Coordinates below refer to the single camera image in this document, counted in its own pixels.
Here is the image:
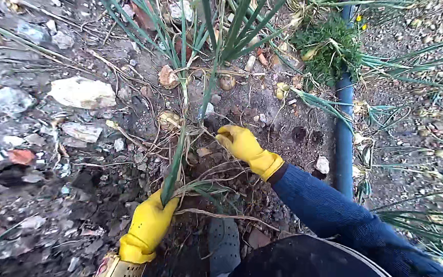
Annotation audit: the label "blue plastic pipe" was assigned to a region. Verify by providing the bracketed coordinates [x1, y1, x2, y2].
[335, 0, 355, 201]

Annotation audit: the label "flat whitish stone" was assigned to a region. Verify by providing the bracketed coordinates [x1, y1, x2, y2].
[61, 122, 103, 144]

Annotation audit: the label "large cream stone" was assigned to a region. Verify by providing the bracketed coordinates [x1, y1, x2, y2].
[47, 76, 117, 110]

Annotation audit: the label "onion plant with thick leaf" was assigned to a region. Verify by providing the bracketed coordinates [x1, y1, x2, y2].
[158, 110, 188, 208]

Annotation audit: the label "small bluish white stone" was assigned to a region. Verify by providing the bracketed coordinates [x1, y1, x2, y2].
[198, 102, 215, 119]

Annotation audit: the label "person's legs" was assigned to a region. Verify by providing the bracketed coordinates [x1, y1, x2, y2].
[209, 217, 392, 277]

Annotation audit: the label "small onion with green leaves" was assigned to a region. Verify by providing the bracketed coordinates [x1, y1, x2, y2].
[275, 82, 355, 134]

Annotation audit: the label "withered onion leaves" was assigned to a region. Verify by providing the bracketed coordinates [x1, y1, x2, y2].
[173, 175, 241, 212]

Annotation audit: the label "small grey stone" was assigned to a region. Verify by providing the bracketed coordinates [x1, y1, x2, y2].
[24, 133, 46, 147]

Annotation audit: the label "round brown onion bulb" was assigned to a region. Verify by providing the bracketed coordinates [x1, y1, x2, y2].
[219, 75, 237, 91]

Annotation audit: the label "dry onion stalk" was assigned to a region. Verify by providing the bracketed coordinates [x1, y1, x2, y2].
[105, 120, 147, 149]

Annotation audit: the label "pale grey stone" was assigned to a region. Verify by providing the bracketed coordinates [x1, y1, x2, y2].
[20, 215, 47, 230]

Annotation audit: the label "large whitish stone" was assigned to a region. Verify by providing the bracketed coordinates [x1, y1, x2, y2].
[169, 0, 194, 22]

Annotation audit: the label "person's right forearm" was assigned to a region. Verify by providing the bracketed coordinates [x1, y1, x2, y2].
[268, 163, 443, 277]

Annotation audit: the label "rows of harvested onion plants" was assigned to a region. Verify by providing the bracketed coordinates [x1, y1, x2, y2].
[353, 0, 443, 266]

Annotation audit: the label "person's left hand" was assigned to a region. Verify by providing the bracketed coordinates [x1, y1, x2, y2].
[119, 189, 180, 264]

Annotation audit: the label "flat reddish brown stone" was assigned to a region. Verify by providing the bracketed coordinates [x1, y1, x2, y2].
[248, 228, 271, 250]

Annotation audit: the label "red brick fragment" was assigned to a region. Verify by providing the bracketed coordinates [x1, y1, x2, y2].
[7, 149, 36, 166]

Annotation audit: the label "person's left forearm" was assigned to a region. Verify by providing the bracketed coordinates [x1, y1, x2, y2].
[95, 252, 147, 277]

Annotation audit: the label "person's right hand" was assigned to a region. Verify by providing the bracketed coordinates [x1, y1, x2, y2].
[215, 125, 285, 182]

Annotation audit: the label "bluish grey stone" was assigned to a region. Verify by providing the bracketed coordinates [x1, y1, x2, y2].
[16, 21, 51, 44]

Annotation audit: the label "grey-white rounded stone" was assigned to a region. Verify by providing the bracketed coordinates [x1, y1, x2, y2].
[0, 86, 36, 116]

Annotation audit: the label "large reddish stone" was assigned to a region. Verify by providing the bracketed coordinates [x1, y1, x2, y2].
[130, 1, 158, 32]

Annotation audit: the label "brown and white stone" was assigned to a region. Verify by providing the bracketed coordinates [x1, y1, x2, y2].
[158, 65, 180, 90]

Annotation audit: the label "leafy green weed, yellow flowers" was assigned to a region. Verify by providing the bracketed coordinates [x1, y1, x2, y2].
[290, 15, 367, 87]

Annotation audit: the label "onion plant with long leaves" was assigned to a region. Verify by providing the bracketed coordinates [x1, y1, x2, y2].
[200, 0, 287, 121]
[100, 0, 219, 112]

